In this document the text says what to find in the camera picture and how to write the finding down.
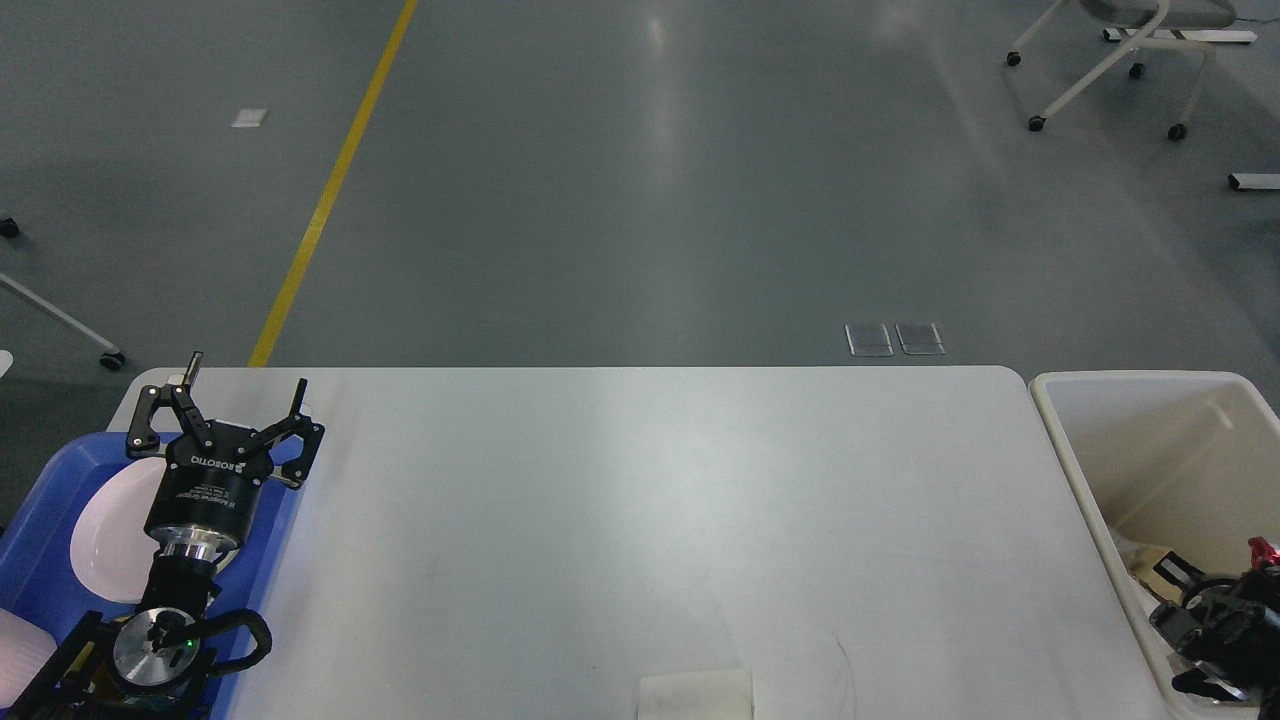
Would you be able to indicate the white office chair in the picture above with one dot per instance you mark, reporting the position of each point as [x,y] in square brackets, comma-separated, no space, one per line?
[1150,25]

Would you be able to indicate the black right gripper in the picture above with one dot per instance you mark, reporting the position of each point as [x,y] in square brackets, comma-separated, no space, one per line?
[1224,629]

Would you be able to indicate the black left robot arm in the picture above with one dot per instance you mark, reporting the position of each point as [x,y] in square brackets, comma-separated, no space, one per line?
[158,661]

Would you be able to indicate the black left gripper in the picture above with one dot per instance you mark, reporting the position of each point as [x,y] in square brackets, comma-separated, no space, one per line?
[208,490]

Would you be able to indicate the white bar on floor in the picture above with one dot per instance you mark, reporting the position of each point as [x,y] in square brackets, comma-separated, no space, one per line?
[1254,182]

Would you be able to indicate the beige plastic bin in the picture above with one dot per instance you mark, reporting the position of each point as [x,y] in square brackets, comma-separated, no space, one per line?
[1184,462]

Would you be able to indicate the white paper cup lying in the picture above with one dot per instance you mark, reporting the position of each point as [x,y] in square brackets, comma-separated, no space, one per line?
[704,694]

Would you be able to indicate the red foil wrapper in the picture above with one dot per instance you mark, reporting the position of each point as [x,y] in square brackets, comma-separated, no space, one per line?
[1264,553]

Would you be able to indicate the pink plate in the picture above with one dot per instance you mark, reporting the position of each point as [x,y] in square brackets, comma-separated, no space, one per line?
[110,552]

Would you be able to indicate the white chair base left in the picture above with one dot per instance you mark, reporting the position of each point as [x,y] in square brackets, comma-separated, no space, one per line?
[111,356]

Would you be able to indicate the blue plastic tray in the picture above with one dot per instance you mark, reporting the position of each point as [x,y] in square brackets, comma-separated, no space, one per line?
[37,580]

